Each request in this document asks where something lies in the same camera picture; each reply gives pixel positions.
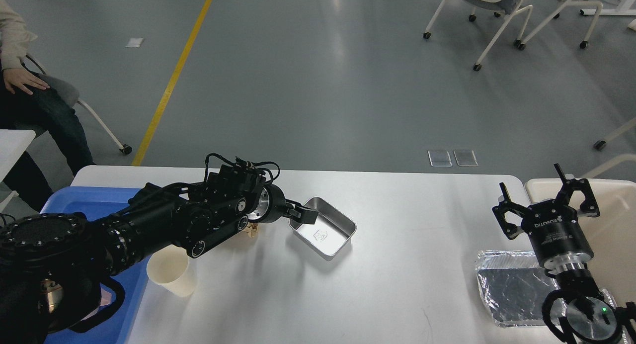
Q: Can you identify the grey office chair left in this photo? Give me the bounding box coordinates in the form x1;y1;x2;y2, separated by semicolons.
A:
25;53;133;155

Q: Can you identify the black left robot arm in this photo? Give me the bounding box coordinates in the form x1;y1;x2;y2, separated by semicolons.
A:
0;154;318;344

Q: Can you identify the beige plastic bin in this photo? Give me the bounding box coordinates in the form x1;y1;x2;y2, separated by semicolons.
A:
526;179;635;306

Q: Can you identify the crumpled brown paper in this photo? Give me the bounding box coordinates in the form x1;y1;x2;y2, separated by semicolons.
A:
238;219;259;239

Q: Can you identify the floor outlet plate left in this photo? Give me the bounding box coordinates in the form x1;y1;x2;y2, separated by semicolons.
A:
427;150;453;168

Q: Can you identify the aluminium foil tray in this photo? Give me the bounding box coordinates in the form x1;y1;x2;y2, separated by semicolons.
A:
476;250;619;341

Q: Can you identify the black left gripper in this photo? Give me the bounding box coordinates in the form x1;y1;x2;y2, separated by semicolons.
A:
247;184;318;224

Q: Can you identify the person's hand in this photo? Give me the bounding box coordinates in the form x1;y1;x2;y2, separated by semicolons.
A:
2;68;50;95

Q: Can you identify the floor outlet plate right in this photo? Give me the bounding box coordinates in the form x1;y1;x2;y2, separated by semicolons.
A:
453;150;479;167

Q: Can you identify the white chair leg right edge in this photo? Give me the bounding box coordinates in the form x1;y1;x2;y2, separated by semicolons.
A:
592;117;636;151

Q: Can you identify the blue plastic tray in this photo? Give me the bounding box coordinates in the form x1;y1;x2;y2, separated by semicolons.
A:
43;187;148;344

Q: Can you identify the white side table left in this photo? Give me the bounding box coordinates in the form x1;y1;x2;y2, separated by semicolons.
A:
0;129;36;182

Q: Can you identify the stainless steel rectangular tray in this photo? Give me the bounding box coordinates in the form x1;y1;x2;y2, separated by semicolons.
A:
289;197;357;261

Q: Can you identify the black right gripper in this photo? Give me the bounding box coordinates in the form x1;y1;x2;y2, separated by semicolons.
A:
492;164;600;269

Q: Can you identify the white chair top right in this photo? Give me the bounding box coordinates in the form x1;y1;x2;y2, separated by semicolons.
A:
422;0;533;72

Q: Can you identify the white chair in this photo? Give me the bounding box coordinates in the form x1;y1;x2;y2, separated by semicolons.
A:
513;0;603;50
422;0;533;72

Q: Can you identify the person in beige sweater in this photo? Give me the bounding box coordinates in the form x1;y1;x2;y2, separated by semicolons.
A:
0;0;94;212

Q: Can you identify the cream paper cup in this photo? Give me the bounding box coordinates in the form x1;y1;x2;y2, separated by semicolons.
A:
146;245;197;297

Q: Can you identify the floor outlet plate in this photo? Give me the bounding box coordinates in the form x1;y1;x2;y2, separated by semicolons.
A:
453;150;479;167
427;150;453;168

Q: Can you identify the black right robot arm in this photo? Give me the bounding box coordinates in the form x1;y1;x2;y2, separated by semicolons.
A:
492;164;635;344

